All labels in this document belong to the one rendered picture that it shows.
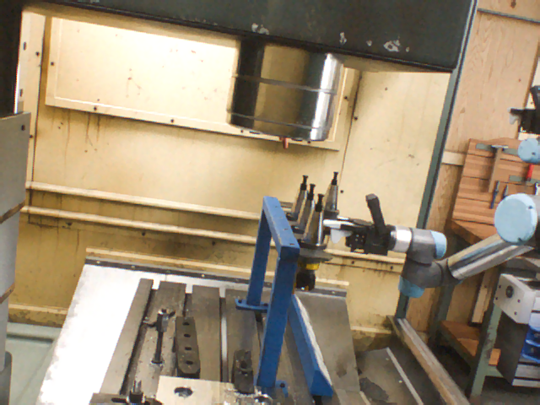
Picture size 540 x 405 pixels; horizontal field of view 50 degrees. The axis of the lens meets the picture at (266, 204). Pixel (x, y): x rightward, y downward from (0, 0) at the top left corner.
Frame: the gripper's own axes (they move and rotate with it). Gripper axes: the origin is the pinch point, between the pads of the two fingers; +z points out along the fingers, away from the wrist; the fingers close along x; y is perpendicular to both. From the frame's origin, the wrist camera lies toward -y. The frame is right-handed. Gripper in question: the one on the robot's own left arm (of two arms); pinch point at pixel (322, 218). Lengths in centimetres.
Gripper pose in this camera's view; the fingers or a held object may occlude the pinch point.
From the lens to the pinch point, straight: 159.7
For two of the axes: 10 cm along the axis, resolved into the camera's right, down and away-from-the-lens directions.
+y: -1.9, 9.6, 2.0
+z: -9.8, -1.7, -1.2
